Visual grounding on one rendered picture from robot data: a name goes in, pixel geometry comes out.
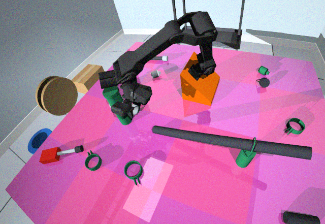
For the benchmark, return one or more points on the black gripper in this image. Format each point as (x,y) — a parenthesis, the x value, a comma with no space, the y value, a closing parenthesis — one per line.
(125,107)

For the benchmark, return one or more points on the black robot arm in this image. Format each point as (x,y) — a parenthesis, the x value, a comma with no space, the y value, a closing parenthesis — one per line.
(131,63)

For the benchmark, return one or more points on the dark green ring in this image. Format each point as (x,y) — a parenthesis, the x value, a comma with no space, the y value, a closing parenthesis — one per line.
(291,130)
(139,174)
(90,156)

